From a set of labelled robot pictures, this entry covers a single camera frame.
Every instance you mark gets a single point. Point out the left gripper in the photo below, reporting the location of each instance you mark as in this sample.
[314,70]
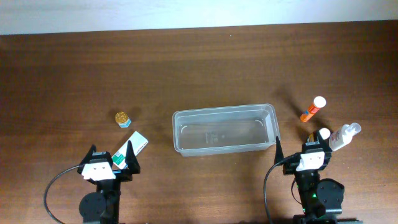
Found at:
[123,175]

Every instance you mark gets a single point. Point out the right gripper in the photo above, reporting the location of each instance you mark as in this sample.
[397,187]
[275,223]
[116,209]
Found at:
[290,168]

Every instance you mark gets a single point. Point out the dark bottle white cap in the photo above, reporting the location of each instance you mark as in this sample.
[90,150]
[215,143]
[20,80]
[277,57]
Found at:
[321,134]

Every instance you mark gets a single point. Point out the small jar gold lid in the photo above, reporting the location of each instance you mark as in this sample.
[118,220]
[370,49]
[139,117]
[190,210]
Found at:
[122,119]

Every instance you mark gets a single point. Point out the white pump lotion bottle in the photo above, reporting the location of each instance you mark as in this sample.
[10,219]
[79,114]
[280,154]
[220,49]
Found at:
[343,136]

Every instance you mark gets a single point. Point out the orange tube white cap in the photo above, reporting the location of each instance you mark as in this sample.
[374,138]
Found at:
[318,103]

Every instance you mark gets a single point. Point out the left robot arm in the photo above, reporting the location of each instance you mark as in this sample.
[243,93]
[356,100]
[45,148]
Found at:
[102,206]

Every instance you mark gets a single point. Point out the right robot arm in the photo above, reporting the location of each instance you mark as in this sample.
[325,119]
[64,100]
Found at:
[320,199]

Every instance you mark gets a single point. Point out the clear plastic container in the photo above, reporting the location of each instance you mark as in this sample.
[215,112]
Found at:
[223,130]

